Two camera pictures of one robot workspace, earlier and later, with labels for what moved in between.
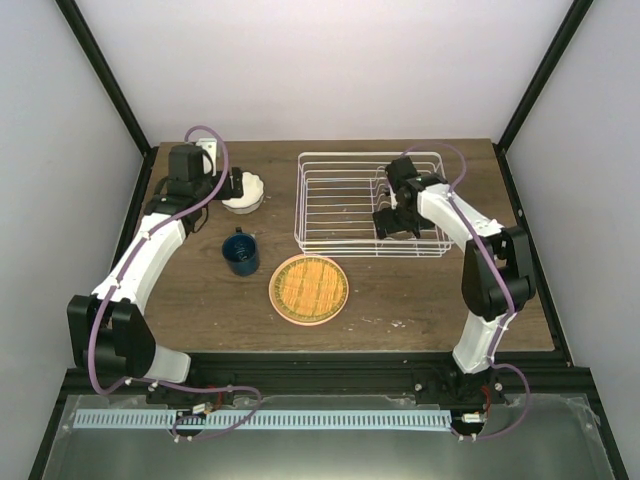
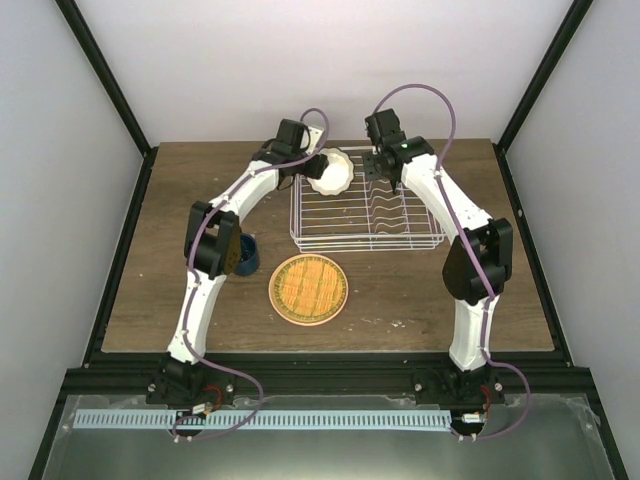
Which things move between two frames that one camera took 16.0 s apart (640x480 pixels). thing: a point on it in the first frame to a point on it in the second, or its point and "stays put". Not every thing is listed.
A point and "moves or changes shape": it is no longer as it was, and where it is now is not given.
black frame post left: (99, 60) stays put
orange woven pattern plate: (308, 290) stays put
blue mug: (241, 252) stays put
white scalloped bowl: (252, 195) moves or changes shape
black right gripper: (391, 227) to (370, 170)
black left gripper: (236, 183) to (316, 163)
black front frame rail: (325, 374) stays put
